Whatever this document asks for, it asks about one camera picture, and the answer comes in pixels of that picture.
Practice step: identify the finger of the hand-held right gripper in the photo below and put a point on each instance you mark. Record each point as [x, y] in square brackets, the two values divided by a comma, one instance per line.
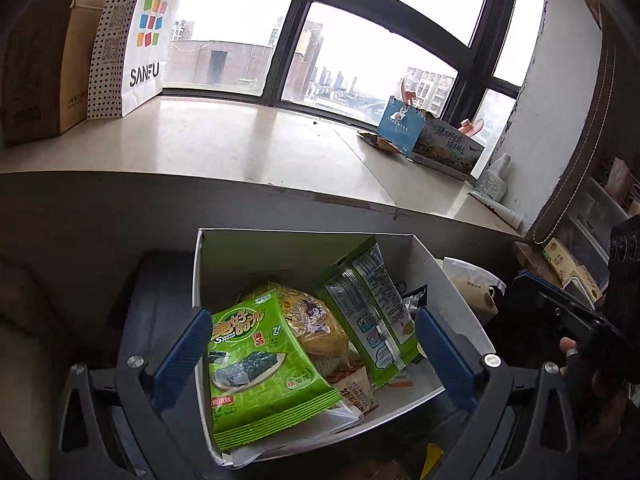
[550, 297]

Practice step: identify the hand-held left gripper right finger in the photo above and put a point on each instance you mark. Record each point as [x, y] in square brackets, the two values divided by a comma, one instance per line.
[445, 360]

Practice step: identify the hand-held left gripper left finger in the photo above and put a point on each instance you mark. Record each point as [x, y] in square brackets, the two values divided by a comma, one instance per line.
[184, 356]

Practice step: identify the black silver snack packet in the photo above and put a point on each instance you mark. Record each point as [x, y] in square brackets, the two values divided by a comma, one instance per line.
[414, 305]

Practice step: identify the white cardboard box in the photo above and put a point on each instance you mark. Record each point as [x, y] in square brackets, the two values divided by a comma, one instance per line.
[440, 290]

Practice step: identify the green seaweed snack packet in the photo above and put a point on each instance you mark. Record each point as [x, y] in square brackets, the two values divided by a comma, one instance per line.
[260, 370]

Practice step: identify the green white snack packet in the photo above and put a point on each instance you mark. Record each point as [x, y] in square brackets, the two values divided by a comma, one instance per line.
[370, 310]

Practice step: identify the beige snack packet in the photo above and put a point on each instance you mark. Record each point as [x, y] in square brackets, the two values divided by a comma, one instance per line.
[357, 390]

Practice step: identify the yellow cartoon snack packet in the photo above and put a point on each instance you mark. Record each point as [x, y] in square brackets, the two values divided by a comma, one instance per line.
[315, 325]

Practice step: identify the person's right hand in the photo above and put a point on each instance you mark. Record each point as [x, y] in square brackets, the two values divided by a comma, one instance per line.
[600, 410]

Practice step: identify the small beige box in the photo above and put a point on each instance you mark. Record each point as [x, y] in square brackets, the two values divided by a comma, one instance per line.
[572, 267]

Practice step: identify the wooden shelf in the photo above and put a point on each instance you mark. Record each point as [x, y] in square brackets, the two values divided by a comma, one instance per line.
[530, 256]

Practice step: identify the beige tissue pack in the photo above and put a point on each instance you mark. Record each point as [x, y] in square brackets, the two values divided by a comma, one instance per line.
[472, 287]

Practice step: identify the clear plastic drawer unit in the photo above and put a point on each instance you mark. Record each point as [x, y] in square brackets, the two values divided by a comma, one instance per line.
[597, 220]

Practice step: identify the yellow green snack packet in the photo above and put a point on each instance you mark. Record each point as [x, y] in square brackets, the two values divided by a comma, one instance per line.
[431, 460]

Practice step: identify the white tube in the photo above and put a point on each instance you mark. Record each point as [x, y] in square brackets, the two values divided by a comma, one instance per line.
[497, 210]

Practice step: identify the white plastic bottle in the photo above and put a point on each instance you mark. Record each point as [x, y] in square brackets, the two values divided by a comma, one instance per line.
[492, 177]

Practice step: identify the pink figure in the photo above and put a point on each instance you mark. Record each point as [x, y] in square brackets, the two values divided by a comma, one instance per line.
[407, 92]
[471, 127]

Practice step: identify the blue printed tissue box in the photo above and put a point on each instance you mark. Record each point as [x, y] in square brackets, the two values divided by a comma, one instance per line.
[430, 142]

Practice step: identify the crumpled brown wrapper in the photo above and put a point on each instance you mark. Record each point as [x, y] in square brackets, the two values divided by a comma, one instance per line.
[377, 141]

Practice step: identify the white dotted paper bag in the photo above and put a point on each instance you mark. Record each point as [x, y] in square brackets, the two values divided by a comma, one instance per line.
[140, 45]

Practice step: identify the brown cardboard box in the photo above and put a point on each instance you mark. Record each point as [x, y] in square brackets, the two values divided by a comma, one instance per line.
[45, 60]

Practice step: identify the black window frame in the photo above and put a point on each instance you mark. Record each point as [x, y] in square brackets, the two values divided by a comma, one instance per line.
[292, 45]

